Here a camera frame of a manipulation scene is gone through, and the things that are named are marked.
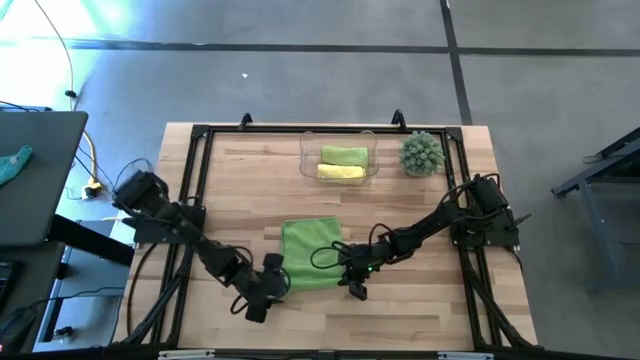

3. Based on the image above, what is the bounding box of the green microfiber towel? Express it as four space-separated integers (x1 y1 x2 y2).
279 215 347 294
320 145 370 168

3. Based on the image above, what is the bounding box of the grey desk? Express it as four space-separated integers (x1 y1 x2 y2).
0 110 90 249

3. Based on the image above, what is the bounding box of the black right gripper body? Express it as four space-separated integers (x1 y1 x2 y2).
338 242 397 302

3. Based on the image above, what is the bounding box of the grey-blue side table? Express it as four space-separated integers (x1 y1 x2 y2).
549 125 640 295

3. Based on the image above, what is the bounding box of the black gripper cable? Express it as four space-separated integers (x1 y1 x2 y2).
309 240 351 270
229 294 250 316

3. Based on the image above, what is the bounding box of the black computer mouse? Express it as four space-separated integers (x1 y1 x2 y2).
0 305 39 354

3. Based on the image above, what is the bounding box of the yellow microfiber towel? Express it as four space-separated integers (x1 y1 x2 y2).
316 163 367 184

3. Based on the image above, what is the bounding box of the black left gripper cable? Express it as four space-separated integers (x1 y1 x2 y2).
229 294 250 316

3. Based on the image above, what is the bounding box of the black desk crossbar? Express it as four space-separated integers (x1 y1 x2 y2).
47 213 136 267

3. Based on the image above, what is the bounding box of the green artificial plant in pot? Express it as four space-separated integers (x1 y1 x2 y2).
398 130 446 178

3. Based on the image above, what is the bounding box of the yellow floor cable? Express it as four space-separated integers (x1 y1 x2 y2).
33 0 104 194

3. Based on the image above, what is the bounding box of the clear plastic basket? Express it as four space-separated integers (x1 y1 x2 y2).
298 129 380 187

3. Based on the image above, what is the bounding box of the teal cloth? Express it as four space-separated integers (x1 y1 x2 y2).
0 144 34 187

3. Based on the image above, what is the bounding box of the black metal table frame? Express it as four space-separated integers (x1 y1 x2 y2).
113 108 541 351

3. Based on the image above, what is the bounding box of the black keyboard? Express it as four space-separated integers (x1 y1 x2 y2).
0 259 22 314

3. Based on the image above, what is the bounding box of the white bracket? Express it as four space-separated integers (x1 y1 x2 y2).
158 348 216 360
438 351 495 360

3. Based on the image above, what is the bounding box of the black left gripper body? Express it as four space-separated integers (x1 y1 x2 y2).
238 252 291 325

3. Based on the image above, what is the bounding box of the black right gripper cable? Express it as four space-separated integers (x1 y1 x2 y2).
309 240 351 270

